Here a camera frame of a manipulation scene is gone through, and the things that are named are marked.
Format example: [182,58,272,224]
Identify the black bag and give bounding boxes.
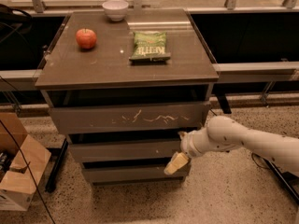
[0,4,33,30]

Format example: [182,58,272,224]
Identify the black metal bar right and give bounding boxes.
[265,161,299,205]

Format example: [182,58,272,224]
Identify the grey bottom drawer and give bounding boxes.
[82,164,191,183]

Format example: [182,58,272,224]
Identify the red apple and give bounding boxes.
[76,28,97,49]

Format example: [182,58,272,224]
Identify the cardboard box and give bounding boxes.
[0,113,50,211]

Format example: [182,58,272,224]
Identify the white bowl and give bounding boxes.
[102,0,129,21]

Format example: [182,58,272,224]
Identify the black metal bar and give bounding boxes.
[45,140,68,193]
[265,161,299,205]

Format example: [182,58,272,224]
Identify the grey drawer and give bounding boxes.
[69,137,181,162]
[50,102,210,134]
[82,164,191,183]

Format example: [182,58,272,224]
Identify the black metal bar left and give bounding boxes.
[45,140,68,193]

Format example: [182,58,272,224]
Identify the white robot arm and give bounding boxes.
[164,116,299,176]

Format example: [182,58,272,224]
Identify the green kettle chips bag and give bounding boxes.
[129,31,171,62]

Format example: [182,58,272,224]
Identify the grey drawer cabinet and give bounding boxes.
[36,9,218,171]

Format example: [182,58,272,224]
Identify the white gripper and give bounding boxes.
[164,128,207,175]

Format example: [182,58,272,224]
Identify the grey top drawer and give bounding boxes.
[50,102,210,134]

